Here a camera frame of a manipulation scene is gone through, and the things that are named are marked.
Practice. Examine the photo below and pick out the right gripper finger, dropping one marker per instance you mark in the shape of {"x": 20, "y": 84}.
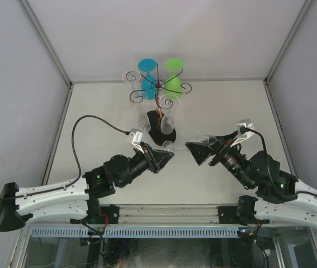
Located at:
{"x": 225, "y": 139}
{"x": 201, "y": 153}

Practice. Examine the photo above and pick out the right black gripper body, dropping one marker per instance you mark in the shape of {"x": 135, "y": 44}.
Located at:
{"x": 219, "y": 152}

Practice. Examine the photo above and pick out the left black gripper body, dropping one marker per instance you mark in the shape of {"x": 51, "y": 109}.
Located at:
{"x": 148, "y": 154}

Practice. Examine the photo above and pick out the copper wire wine glass rack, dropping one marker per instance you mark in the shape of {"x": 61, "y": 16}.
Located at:
{"x": 156, "y": 115}

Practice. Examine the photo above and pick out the green plastic wine glass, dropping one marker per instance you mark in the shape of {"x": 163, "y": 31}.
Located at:
{"x": 173, "y": 83}

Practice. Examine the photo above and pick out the blue plastic wine glass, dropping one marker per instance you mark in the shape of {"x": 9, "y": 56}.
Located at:
{"x": 147, "y": 87}

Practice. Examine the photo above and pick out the clear champagne flute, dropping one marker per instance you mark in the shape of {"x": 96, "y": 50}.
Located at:
{"x": 131, "y": 76}

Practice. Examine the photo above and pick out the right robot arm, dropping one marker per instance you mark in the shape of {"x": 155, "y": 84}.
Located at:
{"x": 279, "y": 196}

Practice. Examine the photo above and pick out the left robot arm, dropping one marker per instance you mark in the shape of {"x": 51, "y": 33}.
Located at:
{"x": 76, "y": 199}

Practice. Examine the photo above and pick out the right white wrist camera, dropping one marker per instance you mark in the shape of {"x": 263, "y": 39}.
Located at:
{"x": 244, "y": 131}

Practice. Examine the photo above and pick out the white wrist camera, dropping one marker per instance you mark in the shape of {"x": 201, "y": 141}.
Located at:
{"x": 244, "y": 131}
{"x": 134, "y": 138}

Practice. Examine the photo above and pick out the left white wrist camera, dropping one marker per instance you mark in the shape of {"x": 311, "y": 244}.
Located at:
{"x": 134, "y": 138}

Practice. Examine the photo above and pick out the aluminium front rail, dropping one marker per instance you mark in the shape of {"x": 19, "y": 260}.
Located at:
{"x": 171, "y": 214}

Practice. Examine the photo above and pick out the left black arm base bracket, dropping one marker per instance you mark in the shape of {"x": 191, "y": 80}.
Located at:
{"x": 112, "y": 212}

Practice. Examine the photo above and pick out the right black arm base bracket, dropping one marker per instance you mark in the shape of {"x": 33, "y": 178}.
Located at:
{"x": 228, "y": 215}

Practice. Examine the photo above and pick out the grey slotted cable duct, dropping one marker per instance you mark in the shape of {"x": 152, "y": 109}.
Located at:
{"x": 138, "y": 232}

